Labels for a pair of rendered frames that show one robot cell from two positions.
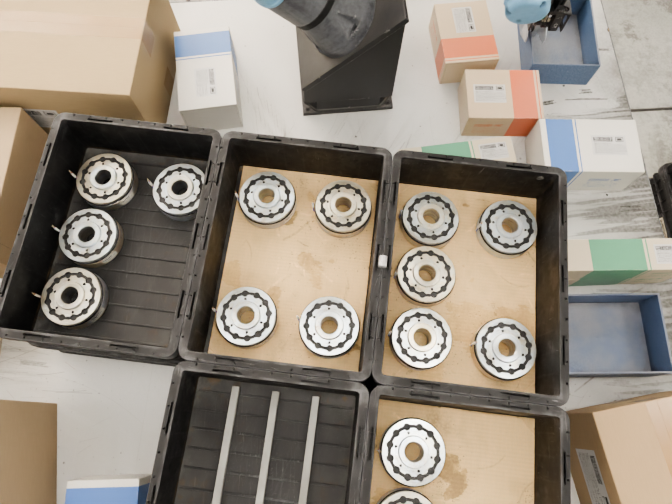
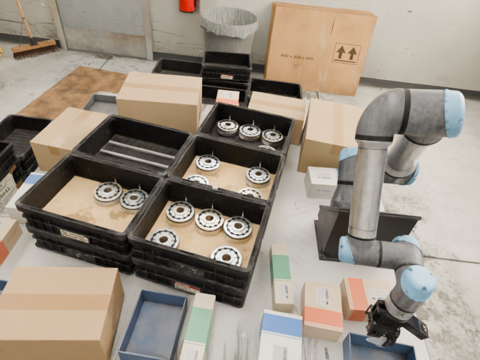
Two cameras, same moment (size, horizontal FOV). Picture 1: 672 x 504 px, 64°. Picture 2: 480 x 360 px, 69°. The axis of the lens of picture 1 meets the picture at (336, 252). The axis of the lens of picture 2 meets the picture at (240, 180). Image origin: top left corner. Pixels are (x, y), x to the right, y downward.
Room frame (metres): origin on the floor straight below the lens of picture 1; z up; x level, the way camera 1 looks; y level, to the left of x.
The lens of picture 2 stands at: (0.42, -0.98, 1.82)
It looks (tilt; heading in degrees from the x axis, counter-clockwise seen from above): 42 degrees down; 95
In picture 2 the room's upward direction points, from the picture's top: 7 degrees clockwise
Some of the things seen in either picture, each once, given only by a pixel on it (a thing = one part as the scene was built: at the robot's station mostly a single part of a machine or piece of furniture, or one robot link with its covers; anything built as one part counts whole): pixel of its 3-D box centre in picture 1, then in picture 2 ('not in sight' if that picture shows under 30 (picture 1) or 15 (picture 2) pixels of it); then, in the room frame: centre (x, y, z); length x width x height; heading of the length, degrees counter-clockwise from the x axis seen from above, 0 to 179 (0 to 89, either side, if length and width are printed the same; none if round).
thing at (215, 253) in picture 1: (294, 258); (228, 176); (0.27, 0.07, 0.87); 0.40 x 0.30 x 0.11; 175
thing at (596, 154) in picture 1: (581, 155); (278, 351); (0.55, -0.52, 0.75); 0.20 x 0.12 x 0.09; 91
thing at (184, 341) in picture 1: (291, 249); (228, 167); (0.27, 0.07, 0.92); 0.40 x 0.30 x 0.02; 175
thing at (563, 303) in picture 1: (473, 270); (203, 221); (0.24, -0.23, 0.92); 0.40 x 0.30 x 0.02; 175
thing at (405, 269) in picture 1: (426, 274); (209, 219); (0.25, -0.16, 0.86); 0.10 x 0.10 x 0.01
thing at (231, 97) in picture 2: not in sight; (227, 103); (0.14, 0.73, 0.81); 0.16 x 0.12 x 0.07; 97
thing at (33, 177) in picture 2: not in sight; (37, 198); (-0.46, -0.12, 0.75); 0.20 x 0.12 x 0.09; 97
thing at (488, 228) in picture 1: (508, 226); (226, 258); (0.34, -0.31, 0.86); 0.10 x 0.10 x 0.01
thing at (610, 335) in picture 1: (604, 335); (155, 327); (0.17, -0.52, 0.74); 0.20 x 0.15 x 0.07; 92
